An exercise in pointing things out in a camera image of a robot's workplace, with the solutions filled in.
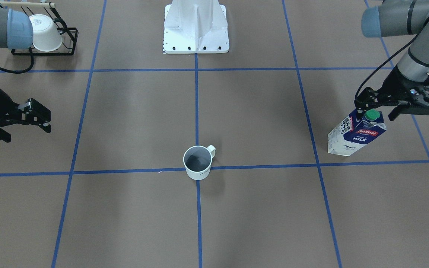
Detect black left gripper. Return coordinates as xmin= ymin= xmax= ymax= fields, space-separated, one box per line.
xmin=354 ymin=66 xmax=429 ymax=122

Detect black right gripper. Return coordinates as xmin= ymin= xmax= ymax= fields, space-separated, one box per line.
xmin=0 ymin=88 xmax=51 ymax=143

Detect blue Pascual milk carton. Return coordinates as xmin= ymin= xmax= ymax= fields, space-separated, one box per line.
xmin=327 ymin=109 xmax=387 ymax=156

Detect white mug with handle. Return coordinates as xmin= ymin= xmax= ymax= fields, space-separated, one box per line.
xmin=183 ymin=145 xmax=216 ymax=181

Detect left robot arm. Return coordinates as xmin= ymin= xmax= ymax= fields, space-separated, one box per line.
xmin=354 ymin=0 xmax=429 ymax=121

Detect white upside-down mug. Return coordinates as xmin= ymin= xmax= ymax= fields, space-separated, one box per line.
xmin=29 ymin=14 xmax=63 ymax=52

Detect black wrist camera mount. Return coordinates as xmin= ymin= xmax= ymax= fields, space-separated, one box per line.
xmin=397 ymin=86 xmax=429 ymax=115

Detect black wire mug rack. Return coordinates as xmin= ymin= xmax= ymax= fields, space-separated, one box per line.
xmin=0 ymin=0 xmax=78 ymax=56

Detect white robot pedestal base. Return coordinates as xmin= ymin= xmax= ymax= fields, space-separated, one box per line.
xmin=162 ymin=0 xmax=230 ymax=54

